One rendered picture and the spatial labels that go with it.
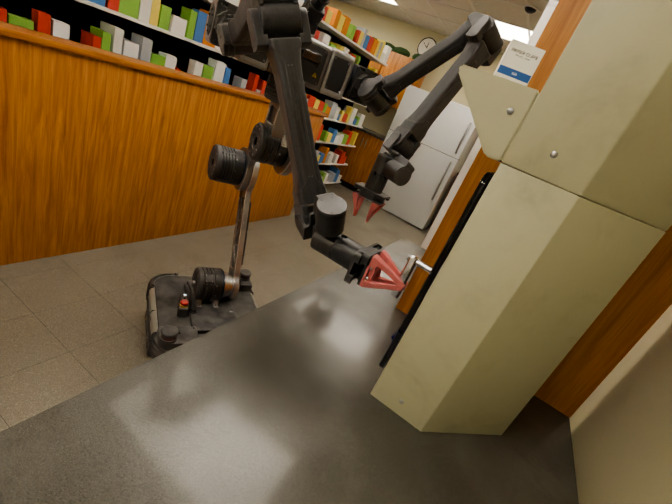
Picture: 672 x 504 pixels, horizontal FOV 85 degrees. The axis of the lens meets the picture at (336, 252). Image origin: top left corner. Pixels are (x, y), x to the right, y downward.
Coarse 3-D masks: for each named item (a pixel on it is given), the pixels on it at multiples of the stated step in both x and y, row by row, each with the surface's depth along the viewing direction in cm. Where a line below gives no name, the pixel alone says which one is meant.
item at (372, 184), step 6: (372, 174) 107; (372, 180) 107; (378, 180) 107; (384, 180) 107; (354, 186) 110; (360, 186) 109; (366, 186) 109; (372, 186) 108; (378, 186) 108; (384, 186) 109; (372, 192) 108; (378, 192) 109; (378, 198) 108; (384, 198) 107
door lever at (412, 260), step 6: (408, 258) 67; (414, 258) 66; (408, 264) 67; (414, 264) 66; (420, 264) 66; (426, 264) 66; (402, 270) 68; (408, 270) 67; (426, 270) 65; (402, 276) 68; (408, 276) 67; (396, 294) 69
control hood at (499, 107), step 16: (464, 80) 53; (480, 80) 52; (496, 80) 51; (480, 96) 52; (496, 96) 51; (512, 96) 50; (528, 96) 49; (480, 112) 52; (496, 112) 51; (512, 112) 50; (528, 112) 50; (480, 128) 53; (496, 128) 52; (512, 128) 51; (496, 144) 52; (496, 160) 53
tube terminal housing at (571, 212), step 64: (640, 0) 42; (576, 64) 46; (640, 64) 43; (576, 128) 47; (640, 128) 46; (512, 192) 52; (576, 192) 49; (640, 192) 51; (448, 256) 58; (512, 256) 54; (576, 256) 54; (640, 256) 57; (448, 320) 60; (512, 320) 58; (576, 320) 61; (384, 384) 69; (448, 384) 62; (512, 384) 66
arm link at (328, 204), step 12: (324, 204) 68; (336, 204) 68; (300, 216) 77; (312, 216) 73; (324, 216) 67; (336, 216) 66; (300, 228) 77; (312, 228) 76; (324, 228) 69; (336, 228) 69
